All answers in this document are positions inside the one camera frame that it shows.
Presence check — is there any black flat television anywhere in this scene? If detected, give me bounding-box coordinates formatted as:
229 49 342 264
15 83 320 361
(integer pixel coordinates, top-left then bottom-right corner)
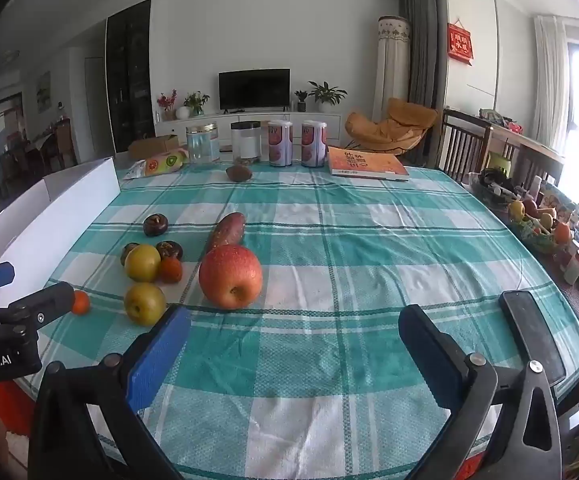
218 68 291 111

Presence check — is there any framed wall picture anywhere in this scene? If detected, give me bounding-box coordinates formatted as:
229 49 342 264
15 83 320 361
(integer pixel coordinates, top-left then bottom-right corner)
36 71 52 113

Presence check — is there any dark wooden chair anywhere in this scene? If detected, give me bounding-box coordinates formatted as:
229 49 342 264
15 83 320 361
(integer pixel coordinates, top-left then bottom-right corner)
435 108 493 184
499 140 565 193

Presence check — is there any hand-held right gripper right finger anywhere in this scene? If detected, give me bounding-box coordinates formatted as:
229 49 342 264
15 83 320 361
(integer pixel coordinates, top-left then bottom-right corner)
398 304 563 480

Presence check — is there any white sheer curtain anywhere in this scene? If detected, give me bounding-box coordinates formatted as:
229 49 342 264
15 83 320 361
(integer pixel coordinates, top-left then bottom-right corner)
533 15 577 150

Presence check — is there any white cardboard box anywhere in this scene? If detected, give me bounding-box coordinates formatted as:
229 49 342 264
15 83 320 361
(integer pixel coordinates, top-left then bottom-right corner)
0 156 121 308

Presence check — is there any red object under table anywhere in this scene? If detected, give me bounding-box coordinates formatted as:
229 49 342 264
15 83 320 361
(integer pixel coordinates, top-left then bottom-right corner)
0 382 36 437

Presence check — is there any tray of dark clutter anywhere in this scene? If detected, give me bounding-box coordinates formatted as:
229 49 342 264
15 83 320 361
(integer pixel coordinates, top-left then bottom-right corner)
469 167 520 211

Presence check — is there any red flower bouquet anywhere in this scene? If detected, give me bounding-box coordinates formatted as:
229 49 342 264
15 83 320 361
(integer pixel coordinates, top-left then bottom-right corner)
157 89 178 121

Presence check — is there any yellow-green pear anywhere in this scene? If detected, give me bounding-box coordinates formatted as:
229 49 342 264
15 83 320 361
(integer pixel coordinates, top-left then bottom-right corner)
124 282 167 326
124 244 162 283

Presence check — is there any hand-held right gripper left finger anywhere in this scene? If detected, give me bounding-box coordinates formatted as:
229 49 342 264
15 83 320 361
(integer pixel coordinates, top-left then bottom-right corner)
28 304 192 480

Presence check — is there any brown cardboard box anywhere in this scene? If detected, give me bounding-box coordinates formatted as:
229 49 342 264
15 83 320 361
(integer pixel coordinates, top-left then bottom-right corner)
128 134 180 161

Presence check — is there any glass jar with gold lid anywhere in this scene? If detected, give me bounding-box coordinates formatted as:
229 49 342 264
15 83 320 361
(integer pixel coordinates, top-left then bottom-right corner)
186 123 221 165

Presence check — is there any clear container with black lid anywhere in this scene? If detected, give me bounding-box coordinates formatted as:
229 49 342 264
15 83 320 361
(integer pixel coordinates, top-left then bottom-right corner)
230 120 262 165

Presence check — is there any green plant in vase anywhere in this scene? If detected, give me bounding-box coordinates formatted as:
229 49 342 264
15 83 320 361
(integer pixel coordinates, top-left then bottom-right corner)
184 91 210 117

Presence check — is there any basket of decorative fruit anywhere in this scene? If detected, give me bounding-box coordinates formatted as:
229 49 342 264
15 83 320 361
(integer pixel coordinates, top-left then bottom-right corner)
507 197 575 254

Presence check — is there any red wall hanging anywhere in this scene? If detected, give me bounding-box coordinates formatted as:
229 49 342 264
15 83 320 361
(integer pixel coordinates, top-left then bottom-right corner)
447 22 475 66

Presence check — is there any red and silver can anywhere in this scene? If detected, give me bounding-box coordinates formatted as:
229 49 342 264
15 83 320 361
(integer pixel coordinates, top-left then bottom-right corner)
268 119 294 168
301 120 329 168

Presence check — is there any small red persimmon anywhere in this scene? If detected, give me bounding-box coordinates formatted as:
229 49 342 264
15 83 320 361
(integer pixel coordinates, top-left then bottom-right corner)
158 258 184 284

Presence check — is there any covered standing air conditioner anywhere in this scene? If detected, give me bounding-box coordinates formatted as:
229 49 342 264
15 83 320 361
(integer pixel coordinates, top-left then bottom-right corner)
373 15 413 122

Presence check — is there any black smartphone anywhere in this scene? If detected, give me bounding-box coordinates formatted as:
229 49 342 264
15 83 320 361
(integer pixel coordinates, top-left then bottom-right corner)
498 290 567 387

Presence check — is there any colourful snack bag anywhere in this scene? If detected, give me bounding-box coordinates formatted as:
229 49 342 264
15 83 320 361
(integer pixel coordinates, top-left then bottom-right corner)
122 149 190 181

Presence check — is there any orange lounge chair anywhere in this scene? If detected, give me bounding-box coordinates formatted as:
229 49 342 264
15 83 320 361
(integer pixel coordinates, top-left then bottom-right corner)
344 98 439 156

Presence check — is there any grey curtain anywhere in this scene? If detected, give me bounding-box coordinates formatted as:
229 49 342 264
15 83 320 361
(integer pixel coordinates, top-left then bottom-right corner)
398 0 445 111

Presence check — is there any leafy plant in white pot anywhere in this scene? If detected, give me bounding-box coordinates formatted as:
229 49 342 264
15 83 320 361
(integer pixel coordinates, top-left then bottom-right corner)
308 80 347 113

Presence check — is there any reddish sweet potato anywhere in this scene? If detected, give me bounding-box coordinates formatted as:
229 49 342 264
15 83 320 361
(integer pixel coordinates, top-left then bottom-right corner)
206 212 247 256

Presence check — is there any red apple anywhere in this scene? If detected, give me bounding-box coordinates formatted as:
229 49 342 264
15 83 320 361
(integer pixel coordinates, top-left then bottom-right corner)
198 244 264 310

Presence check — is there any dark tall cabinet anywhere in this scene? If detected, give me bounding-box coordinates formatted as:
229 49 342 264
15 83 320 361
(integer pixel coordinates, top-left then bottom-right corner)
106 0 155 154

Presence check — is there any green checked tablecloth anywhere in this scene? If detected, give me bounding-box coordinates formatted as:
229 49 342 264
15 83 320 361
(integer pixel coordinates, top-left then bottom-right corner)
12 162 579 480

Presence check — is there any orange book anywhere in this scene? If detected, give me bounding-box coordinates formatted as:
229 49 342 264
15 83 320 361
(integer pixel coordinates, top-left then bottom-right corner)
327 147 411 182

